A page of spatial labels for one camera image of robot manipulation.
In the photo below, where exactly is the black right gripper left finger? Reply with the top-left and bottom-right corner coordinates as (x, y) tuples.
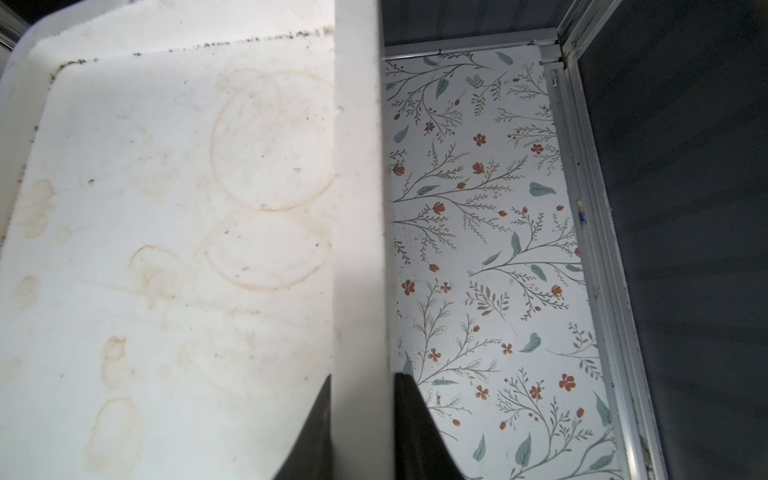
(273, 376), (332, 480)

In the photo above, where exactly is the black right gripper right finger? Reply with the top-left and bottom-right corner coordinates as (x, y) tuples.
(394, 373), (463, 480)

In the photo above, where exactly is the white three-drawer storage unit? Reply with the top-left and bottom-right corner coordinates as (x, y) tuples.
(1, 1), (394, 479)

